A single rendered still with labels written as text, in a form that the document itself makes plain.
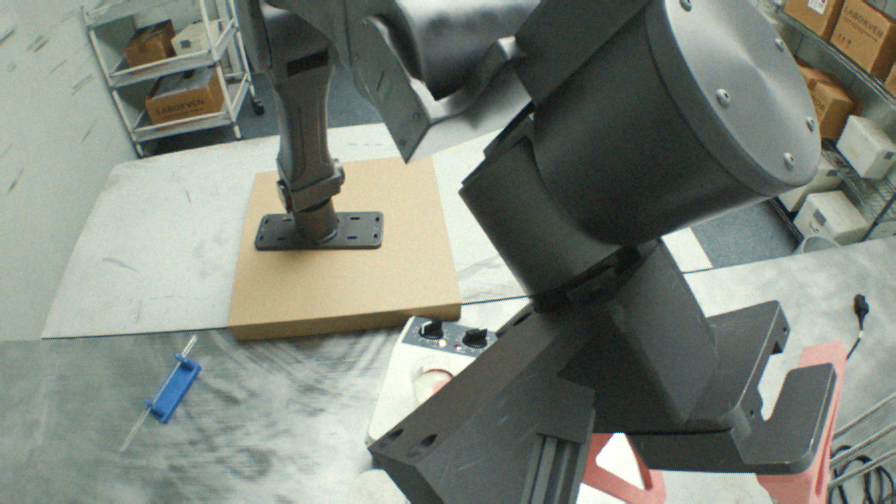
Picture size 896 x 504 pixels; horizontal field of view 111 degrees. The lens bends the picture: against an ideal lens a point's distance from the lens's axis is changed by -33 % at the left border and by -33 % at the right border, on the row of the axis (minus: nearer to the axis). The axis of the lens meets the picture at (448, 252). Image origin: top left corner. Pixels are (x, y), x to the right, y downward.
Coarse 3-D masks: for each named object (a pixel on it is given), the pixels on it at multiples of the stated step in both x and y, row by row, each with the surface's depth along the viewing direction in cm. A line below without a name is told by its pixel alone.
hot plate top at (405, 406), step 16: (400, 352) 51; (416, 352) 51; (400, 368) 50; (384, 384) 49; (400, 384) 49; (384, 400) 48; (400, 400) 48; (384, 416) 46; (400, 416) 46; (368, 432) 45; (384, 432) 45
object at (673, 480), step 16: (672, 480) 48; (688, 480) 48; (704, 480) 47; (720, 480) 47; (736, 480) 47; (752, 480) 47; (672, 496) 47; (688, 496) 46; (704, 496) 46; (720, 496) 46; (736, 496) 45; (752, 496) 45; (768, 496) 45
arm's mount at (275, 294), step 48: (384, 192) 75; (432, 192) 76; (384, 240) 68; (432, 240) 69; (240, 288) 62; (288, 288) 62; (336, 288) 63; (384, 288) 63; (432, 288) 63; (240, 336) 60; (288, 336) 62
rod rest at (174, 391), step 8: (184, 360) 55; (184, 368) 57; (192, 368) 56; (200, 368) 58; (176, 376) 56; (184, 376) 56; (192, 376) 56; (168, 384) 55; (176, 384) 55; (184, 384) 55; (168, 392) 54; (176, 392) 54; (184, 392) 55; (144, 400) 50; (160, 400) 53; (168, 400) 53; (176, 400) 53; (152, 408) 50; (160, 408) 52; (168, 408) 53; (160, 416) 52; (168, 416) 52
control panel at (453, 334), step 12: (420, 324) 60; (444, 324) 60; (456, 324) 61; (408, 336) 56; (420, 336) 57; (444, 336) 57; (456, 336) 58; (492, 336) 59; (456, 348) 55; (468, 348) 55; (480, 348) 56
